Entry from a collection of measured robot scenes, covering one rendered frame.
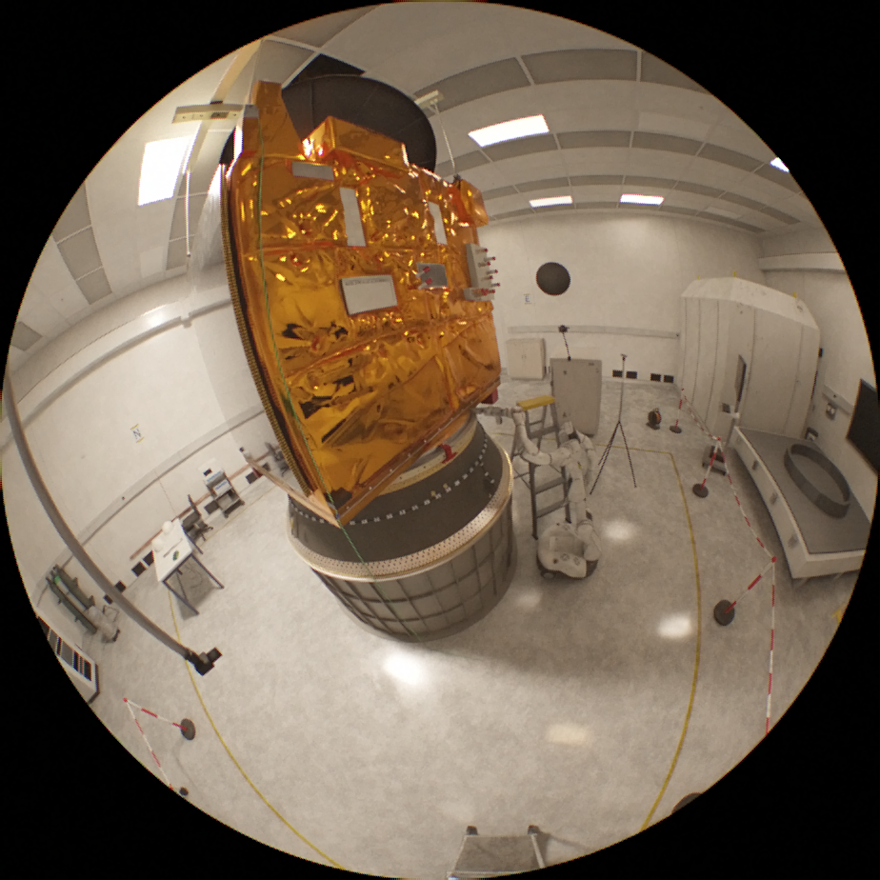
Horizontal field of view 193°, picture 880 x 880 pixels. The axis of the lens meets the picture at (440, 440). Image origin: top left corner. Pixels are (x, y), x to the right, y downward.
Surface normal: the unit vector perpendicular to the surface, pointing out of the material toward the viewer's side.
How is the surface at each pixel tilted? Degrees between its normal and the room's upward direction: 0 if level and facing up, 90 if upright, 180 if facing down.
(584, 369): 90
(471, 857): 0
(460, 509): 62
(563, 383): 90
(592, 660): 0
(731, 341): 90
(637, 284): 90
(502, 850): 0
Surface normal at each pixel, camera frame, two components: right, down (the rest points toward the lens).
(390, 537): 0.10, -0.03
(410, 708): -0.18, -0.87
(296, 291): 0.80, 0.15
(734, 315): -0.51, 0.48
